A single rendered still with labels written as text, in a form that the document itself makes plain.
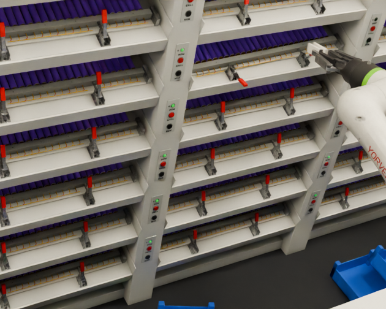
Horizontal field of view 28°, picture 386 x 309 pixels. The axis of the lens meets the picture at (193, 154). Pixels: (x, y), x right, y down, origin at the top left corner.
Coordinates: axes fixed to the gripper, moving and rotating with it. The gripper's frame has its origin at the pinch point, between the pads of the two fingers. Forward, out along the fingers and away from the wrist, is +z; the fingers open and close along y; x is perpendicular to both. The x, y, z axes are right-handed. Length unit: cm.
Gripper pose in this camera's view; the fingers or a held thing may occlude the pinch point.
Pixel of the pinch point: (317, 50)
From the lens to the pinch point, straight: 241.1
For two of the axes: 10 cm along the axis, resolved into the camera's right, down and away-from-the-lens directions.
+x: 0.5, -8.7, -4.9
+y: 8.7, -2.0, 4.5
